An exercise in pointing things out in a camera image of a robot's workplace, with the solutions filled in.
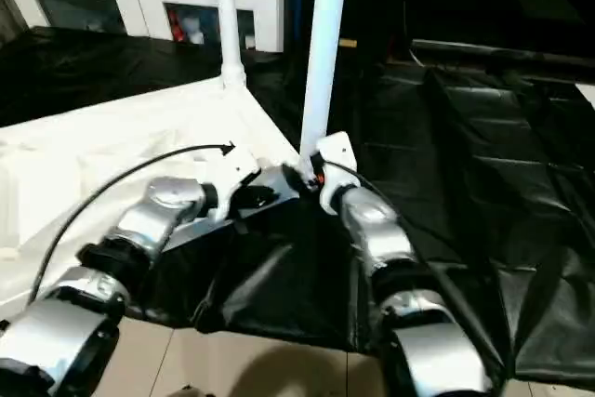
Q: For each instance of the white plastic table leg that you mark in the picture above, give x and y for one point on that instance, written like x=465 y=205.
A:
x=230 y=6
x=325 y=44

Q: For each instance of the small tan label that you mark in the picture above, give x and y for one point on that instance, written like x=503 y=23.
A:
x=348 y=43

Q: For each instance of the red bottle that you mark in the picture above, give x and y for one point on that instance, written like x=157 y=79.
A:
x=177 y=27

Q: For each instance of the black plastic mat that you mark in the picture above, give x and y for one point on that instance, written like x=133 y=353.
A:
x=502 y=192

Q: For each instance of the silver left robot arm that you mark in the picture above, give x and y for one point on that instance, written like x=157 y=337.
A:
x=121 y=248

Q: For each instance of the white flat sheet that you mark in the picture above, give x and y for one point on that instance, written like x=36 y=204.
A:
x=588 y=93

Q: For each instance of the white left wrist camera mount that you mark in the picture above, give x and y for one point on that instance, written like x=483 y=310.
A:
x=237 y=169

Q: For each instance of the black robot left foot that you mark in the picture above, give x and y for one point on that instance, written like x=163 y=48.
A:
x=192 y=393

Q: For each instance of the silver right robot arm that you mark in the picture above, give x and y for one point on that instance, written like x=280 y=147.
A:
x=390 y=248

